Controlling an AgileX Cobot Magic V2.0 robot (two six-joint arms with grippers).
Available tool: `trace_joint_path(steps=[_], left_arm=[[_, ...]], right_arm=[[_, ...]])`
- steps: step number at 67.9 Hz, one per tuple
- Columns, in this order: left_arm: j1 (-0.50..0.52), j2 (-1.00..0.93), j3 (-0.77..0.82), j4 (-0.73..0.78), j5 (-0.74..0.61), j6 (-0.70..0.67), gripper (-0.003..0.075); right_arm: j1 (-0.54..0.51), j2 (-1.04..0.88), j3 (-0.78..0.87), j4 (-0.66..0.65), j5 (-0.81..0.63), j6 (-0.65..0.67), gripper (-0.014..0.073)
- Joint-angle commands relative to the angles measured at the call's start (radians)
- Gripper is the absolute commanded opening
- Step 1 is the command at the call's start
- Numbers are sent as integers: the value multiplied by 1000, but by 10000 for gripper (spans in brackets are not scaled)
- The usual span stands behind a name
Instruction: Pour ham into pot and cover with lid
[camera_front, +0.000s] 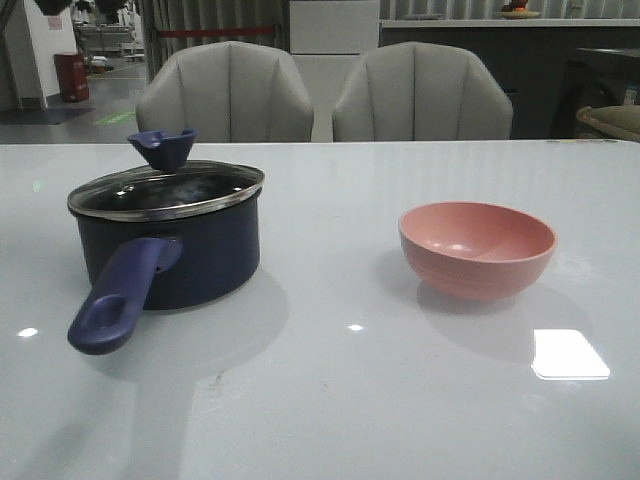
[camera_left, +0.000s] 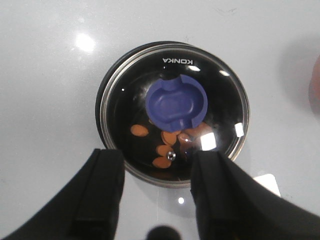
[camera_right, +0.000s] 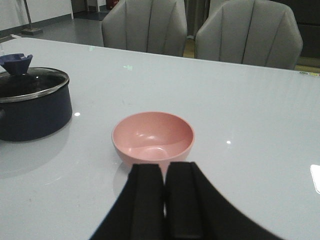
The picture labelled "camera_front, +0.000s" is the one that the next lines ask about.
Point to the right grey upholstered chair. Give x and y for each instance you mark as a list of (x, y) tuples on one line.
[(415, 91)]

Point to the left grey upholstered chair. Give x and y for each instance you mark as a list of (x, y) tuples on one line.
[(229, 92)]

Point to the dark counter with white top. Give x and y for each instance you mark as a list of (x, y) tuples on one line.
[(547, 67)]

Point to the grey upholstered chair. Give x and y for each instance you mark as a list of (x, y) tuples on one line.
[(415, 91), (229, 92)]

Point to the pink bowl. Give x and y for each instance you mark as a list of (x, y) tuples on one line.
[(475, 250)]

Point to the beige cushion seat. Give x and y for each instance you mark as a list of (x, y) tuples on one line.
[(611, 122)]

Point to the glass lid with blue knob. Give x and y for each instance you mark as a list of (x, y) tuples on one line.
[(169, 186)]

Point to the fruit plate on counter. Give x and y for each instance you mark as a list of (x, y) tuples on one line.
[(517, 10)]

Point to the red barrier belt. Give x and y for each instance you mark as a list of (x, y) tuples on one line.
[(217, 33)]

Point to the dark blue saucepan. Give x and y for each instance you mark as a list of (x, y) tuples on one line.
[(160, 265)]

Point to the red bin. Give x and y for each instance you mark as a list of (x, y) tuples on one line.
[(71, 77)]

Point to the white drawer cabinet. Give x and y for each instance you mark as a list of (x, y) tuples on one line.
[(325, 38)]

